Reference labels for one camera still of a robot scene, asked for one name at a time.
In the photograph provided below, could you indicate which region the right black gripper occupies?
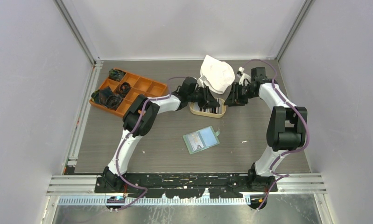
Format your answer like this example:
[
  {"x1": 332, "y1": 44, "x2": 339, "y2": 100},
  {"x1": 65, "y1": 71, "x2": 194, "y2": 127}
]
[{"x1": 224, "y1": 82, "x2": 256, "y2": 107}]

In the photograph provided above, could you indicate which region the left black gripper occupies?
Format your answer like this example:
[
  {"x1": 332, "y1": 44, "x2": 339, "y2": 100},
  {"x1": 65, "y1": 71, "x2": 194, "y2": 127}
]
[{"x1": 188, "y1": 86, "x2": 221, "y2": 109}]

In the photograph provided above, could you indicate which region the green card holder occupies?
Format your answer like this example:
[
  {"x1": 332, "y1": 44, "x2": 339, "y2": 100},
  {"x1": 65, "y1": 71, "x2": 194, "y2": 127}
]
[{"x1": 183, "y1": 126, "x2": 220, "y2": 154}]

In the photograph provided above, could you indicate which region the white gold-lettered card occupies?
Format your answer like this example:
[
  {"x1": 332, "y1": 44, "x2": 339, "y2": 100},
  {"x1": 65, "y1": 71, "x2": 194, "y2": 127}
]
[{"x1": 187, "y1": 132, "x2": 204, "y2": 152}]

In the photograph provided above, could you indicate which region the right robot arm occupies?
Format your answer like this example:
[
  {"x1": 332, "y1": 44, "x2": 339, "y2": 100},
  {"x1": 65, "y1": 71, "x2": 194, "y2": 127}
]
[{"x1": 224, "y1": 67, "x2": 307, "y2": 192}]

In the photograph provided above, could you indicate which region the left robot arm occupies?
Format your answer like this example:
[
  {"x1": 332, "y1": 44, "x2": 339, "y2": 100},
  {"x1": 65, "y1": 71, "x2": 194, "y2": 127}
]
[{"x1": 95, "y1": 77, "x2": 222, "y2": 193}]

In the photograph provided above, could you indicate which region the beige oval card tray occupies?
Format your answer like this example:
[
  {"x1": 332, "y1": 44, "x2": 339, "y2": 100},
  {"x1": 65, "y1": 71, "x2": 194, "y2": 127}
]
[{"x1": 189, "y1": 98, "x2": 227, "y2": 119}]

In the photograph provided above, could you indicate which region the white folded cloth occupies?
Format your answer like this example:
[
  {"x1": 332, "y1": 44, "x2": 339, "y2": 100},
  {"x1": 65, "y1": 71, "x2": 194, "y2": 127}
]
[{"x1": 200, "y1": 55, "x2": 235, "y2": 94}]

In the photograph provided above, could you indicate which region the orange compartment tray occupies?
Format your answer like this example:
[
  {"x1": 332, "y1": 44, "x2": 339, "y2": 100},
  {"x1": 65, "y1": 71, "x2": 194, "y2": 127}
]
[{"x1": 89, "y1": 68, "x2": 169, "y2": 117}]

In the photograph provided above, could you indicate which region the dark rolled sock middle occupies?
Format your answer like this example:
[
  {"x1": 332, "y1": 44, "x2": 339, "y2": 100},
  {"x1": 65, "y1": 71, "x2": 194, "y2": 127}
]
[{"x1": 116, "y1": 82, "x2": 131, "y2": 96}]

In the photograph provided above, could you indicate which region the dark rolled sock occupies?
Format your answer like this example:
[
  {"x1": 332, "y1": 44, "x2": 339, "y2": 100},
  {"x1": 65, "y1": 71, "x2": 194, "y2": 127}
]
[
  {"x1": 108, "y1": 68, "x2": 126, "y2": 82},
  {"x1": 116, "y1": 82, "x2": 131, "y2": 96}
]

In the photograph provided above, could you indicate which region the dark rolled sock top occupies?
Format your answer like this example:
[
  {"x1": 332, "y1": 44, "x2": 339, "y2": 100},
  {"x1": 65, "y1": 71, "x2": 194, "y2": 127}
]
[{"x1": 108, "y1": 68, "x2": 126, "y2": 82}]

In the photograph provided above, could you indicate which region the dark rolled socks large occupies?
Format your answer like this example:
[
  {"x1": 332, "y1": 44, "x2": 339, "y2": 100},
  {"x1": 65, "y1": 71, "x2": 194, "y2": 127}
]
[{"x1": 91, "y1": 86, "x2": 123, "y2": 110}]

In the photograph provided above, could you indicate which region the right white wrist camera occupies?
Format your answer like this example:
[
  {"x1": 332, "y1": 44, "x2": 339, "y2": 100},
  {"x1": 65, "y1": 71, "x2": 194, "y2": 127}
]
[{"x1": 237, "y1": 67, "x2": 251, "y2": 86}]

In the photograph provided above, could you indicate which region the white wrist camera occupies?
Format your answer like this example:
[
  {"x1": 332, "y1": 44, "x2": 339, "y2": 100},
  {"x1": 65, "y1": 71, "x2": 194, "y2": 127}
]
[
  {"x1": 197, "y1": 76, "x2": 208, "y2": 88},
  {"x1": 237, "y1": 67, "x2": 251, "y2": 86}
]

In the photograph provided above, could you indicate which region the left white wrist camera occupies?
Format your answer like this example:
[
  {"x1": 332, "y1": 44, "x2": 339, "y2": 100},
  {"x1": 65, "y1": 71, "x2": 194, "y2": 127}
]
[{"x1": 197, "y1": 76, "x2": 208, "y2": 88}]

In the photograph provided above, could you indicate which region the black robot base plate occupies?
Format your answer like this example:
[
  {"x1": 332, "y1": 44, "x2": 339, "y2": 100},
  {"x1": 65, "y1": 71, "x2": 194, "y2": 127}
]
[{"x1": 94, "y1": 172, "x2": 278, "y2": 199}]

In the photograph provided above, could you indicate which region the perforated metal rail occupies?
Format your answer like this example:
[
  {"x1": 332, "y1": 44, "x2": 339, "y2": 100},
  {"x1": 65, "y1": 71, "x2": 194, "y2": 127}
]
[{"x1": 58, "y1": 196, "x2": 251, "y2": 206}]

